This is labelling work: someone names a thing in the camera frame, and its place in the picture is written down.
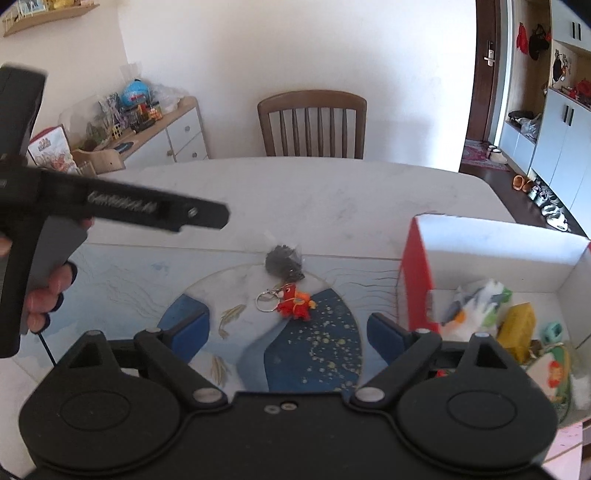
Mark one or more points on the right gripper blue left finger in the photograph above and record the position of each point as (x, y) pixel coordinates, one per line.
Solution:
(164, 357)

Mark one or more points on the bag of white beads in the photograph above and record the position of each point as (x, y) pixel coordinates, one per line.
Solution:
(581, 390)

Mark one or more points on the white tall cabinet unit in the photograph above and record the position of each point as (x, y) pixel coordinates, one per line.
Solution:
(546, 133)

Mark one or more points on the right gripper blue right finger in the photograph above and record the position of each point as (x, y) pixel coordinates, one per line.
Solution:
(408, 354)

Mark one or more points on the plastic bag with toys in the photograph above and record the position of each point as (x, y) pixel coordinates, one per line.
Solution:
(474, 309)

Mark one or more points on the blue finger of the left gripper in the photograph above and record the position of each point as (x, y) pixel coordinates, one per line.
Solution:
(81, 198)

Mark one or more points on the dark wooden door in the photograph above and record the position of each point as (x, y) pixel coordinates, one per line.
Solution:
(488, 19)

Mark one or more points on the brown wooden chair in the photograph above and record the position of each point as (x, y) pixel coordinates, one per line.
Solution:
(314, 123)

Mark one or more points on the teal round case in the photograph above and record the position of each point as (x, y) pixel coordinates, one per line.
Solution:
(552, 333)

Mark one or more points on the blue globe toy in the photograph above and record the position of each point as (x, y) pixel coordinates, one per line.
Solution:
(134, 91)

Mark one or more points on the green embroidered pouch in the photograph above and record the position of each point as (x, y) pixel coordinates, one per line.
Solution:
(551, 372)

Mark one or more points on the yellow small box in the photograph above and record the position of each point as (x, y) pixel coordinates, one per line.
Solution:
(517, 331)

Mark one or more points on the red white snack bag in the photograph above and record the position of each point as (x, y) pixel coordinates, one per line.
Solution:
(50, 150)

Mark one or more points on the red plush keychain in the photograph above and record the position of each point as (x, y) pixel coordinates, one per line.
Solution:
(287, 300)

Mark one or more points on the black pompom in bag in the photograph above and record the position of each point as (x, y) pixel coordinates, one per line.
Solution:
(283, 260)

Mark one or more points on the red white cardboard box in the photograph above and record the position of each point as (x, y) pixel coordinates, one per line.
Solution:
(460, 276)

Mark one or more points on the white wood sideboard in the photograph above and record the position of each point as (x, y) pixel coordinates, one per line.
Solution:
(177, 138)

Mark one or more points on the wall wooden shelf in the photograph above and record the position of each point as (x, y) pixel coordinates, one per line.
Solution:
(16, 20)

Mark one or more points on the person's left hand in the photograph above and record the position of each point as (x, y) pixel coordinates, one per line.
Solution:
(35, 270)

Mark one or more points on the red patterned door rug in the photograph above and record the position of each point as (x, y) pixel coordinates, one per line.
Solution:
(484, 155)

